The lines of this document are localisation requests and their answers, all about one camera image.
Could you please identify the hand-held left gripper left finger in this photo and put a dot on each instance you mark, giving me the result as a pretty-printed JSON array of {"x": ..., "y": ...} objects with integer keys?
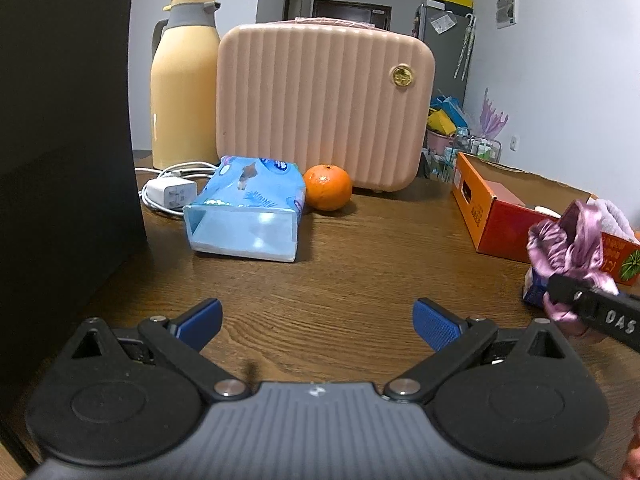
[{"x": 202, "y": 325}]

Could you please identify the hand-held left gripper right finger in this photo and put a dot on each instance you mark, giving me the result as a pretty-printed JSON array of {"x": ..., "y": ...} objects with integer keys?
[{"x": 435, "y": 327}]

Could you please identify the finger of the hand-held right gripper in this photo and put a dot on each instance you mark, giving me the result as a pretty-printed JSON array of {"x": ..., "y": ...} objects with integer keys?
[{"x": 567, "y": 290}]

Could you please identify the purple satin scrunchie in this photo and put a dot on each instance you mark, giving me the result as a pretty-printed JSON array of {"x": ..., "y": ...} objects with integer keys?
[{"x": 575, "y": 245}]

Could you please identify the lavender fluffy headband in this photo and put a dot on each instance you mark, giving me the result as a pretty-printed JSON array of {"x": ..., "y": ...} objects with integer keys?
[{"x": 615, "y": 217}]

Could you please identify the red cardboard box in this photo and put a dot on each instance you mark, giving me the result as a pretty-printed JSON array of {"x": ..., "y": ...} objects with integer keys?
[{"x": 500, "y": 230}]

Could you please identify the person's right hand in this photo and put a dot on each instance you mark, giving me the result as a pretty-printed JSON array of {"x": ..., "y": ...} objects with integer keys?
[{"x": 632, "y": 455}]

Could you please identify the small blue packet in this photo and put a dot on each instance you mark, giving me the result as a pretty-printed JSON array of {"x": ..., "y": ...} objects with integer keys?
[{"x": 535, "y": 287}]

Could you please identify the white power adapter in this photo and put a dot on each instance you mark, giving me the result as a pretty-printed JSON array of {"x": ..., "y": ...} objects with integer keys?
[{"x": 175, "y": 194}]

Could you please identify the orange mandarin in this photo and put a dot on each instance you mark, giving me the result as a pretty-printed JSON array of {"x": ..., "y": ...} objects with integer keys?
[{"x": 327, "y": 187}]

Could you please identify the pink bucket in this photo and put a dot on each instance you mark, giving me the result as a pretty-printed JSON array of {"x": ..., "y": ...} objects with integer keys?
[{"x": 441, "y": 141}]

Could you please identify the pile of blue yellow bags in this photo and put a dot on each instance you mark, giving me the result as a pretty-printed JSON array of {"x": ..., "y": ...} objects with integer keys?
[{"x": 447, "y": 115}]

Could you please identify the yellow thermos jug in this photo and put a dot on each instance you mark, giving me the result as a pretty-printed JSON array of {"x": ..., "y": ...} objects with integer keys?
[{"x": 182, "y": 95}]

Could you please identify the pink ribbed suitcase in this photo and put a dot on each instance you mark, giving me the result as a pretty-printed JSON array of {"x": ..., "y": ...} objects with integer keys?
[{"x": 310, "y": 110}]

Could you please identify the folded clear umbrella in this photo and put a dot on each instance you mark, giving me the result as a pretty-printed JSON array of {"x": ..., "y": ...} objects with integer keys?
[{"x": 465, "y": 47}]

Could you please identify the grey refrigerator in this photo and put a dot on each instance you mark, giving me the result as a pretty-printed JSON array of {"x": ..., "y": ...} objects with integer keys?
[{"x": 442, "y": 55}]

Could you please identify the dark entrance door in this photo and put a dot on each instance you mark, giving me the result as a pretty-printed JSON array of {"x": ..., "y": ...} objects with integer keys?
[{"x": 350, "y": 14}]

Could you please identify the white wall socket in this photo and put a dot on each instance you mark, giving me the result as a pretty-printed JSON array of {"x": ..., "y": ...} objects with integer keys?
[{"x": 515, "y": 142}]

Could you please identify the purple wall decoration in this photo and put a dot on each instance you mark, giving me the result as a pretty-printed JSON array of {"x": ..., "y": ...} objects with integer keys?
[{"x": 492, "y": 115}]

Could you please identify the wall poster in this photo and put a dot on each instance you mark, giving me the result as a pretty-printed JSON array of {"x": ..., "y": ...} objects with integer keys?
[{"x": 507, "y": 7}]

